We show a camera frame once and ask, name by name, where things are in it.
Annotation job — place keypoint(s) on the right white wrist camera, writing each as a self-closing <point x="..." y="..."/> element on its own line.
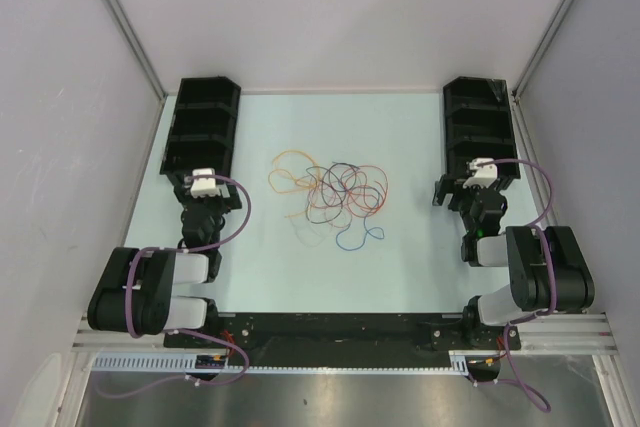
<point x="481" y="171"/>

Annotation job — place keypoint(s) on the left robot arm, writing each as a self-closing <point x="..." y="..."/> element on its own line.
<point x="135" y="293"/>

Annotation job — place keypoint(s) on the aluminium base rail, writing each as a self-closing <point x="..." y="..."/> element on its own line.
<point x="559" y="334"/>

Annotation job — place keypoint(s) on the left black compartment bin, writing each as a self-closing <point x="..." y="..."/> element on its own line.
<point x="203" y="127"/>

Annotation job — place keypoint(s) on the black compartment bin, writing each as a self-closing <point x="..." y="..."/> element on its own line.
<point x="203" y="127"/>
<point x="477" y="123"/>

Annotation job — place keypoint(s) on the right black compartment bin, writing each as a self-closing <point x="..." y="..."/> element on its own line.
<point x="477" y="123"/>

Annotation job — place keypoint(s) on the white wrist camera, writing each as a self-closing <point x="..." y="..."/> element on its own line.
<point x="481" y="171"/>
<point x="203" y="183"/>

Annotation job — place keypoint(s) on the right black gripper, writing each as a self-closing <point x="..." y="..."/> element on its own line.
<point x="456" y="187"/>

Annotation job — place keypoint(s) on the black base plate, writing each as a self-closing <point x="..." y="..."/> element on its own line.
<point x="356" y="336"/>

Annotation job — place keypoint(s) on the grey slotted cable duct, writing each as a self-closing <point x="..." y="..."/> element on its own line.
<point x="192" y="363"/>

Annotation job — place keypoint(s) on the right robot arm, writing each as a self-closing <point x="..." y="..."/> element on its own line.
<point x="547" y="271"/>

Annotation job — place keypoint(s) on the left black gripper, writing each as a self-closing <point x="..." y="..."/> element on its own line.
<point x="226" y="203"/>

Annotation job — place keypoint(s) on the right aluminium frame post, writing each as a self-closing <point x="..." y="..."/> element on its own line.
<point x="550" y="32"/>

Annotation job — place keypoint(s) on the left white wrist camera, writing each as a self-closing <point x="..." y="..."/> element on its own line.
<point x="203" y="183"/>

